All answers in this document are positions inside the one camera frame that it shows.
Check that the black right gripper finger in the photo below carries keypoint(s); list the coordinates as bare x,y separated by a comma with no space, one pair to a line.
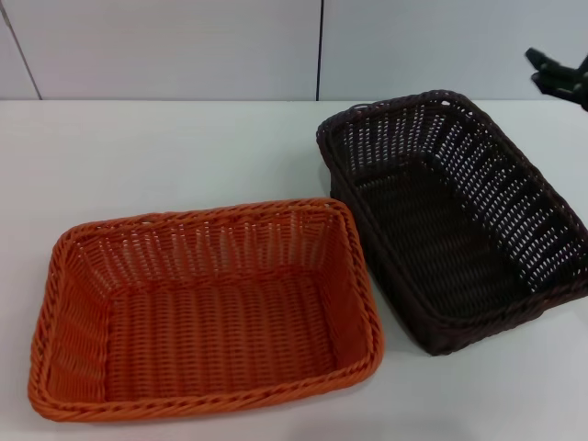
558,87
551,62

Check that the dark brown woven wicker basket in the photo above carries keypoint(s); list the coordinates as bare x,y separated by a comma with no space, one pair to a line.
436,239

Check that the orange woven wicker basket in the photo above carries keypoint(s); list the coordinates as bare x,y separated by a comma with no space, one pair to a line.
206,321

